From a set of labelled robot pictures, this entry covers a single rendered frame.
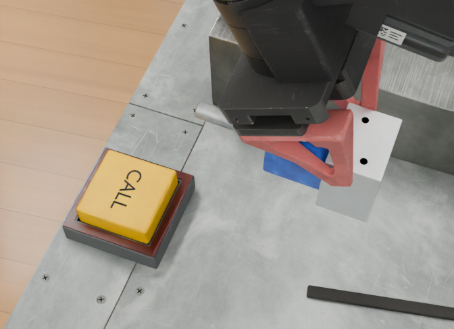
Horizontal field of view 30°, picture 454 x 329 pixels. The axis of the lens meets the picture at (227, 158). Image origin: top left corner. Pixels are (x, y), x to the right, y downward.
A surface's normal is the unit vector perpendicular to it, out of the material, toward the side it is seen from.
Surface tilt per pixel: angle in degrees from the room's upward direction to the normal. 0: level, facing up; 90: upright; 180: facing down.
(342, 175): 98
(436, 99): 1
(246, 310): 0
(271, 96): 26
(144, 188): 0
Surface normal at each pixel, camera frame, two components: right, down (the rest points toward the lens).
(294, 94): -0.43, -0.62
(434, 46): -0.37, 0.78
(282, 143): 0.62, -0.21
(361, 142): 0.03, -0.54
